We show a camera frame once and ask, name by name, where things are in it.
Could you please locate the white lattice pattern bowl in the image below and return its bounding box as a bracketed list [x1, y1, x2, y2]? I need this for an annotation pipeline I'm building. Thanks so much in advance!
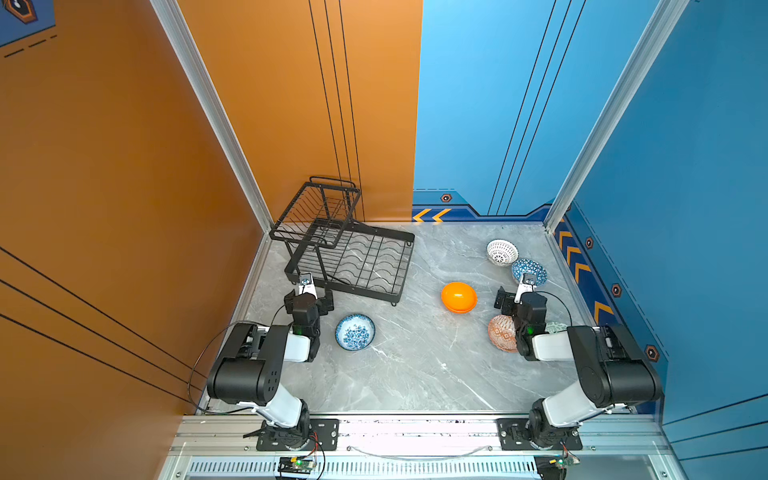
[486, 239, 519, 267]

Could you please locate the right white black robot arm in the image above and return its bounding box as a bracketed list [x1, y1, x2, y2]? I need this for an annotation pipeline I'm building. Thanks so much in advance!
[494, 288, 662, 451]

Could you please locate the red geometric pattern bowl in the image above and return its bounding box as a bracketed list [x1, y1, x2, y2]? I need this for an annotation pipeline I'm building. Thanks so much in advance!
[488, 315, 518, 353]

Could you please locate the left green circuit board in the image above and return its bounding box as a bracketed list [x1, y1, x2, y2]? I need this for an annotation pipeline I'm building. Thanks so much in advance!
[277, 457, 317, 478]

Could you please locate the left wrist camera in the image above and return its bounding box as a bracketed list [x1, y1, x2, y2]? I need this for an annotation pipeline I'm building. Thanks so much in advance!
[296, 273, 318, 298]

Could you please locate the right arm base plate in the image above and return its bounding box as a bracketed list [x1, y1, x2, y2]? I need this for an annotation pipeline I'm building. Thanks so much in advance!
[495, 417, 583, 451]

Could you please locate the black wire dish rack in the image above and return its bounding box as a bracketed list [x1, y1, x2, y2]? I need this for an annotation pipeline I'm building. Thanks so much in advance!
[269, 176, 415, 306]

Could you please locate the blue dotted pattern bowl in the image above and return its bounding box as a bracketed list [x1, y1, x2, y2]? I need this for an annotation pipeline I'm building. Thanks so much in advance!
[511, 258, 548, 287]

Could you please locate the aluminium front rail frame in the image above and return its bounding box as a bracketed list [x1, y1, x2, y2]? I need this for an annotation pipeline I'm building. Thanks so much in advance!
[159, 412, 686, 479]

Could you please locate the orange plastic bowl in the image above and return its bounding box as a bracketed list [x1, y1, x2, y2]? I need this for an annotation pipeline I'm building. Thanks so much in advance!
[441, 282, 478, 314]

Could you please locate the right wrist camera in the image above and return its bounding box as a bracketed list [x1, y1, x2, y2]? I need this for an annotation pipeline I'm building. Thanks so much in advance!
[516, 272, 537, 297]

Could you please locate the green circuit board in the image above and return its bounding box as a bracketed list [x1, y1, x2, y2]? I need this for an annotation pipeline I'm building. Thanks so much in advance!
[534, 453, 581, 480]
[277, 457, 317, 478]

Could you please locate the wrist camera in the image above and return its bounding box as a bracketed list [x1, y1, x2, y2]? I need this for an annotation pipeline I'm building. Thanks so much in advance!
[516, 272, 537, 297]
[296, 273, 318, 298]

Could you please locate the green geometric pattern bowl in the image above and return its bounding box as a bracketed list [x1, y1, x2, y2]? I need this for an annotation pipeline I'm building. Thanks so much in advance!
[545, 322, 568, 334]

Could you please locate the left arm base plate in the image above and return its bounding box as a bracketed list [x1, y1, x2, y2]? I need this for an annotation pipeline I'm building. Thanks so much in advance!
[254, 417, 340, 452]

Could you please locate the blue floral white bowl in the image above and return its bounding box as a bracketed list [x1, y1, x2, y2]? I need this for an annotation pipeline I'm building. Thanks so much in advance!
[335, 314, 376, 352]

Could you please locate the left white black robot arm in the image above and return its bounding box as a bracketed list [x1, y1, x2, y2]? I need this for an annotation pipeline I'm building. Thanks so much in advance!
[206, 289, 334, 450]

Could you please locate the right green circuit board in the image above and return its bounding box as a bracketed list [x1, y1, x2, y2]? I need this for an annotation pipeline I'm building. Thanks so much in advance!
[534, 453, 581, 480]

